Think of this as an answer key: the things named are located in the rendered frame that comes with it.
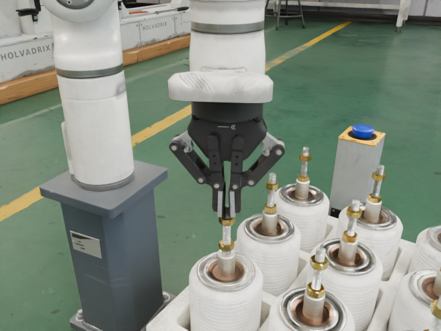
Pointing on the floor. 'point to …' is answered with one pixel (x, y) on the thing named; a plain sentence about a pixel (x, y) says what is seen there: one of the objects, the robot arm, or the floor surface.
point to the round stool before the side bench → (284, 13)
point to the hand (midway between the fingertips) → (226, 199)
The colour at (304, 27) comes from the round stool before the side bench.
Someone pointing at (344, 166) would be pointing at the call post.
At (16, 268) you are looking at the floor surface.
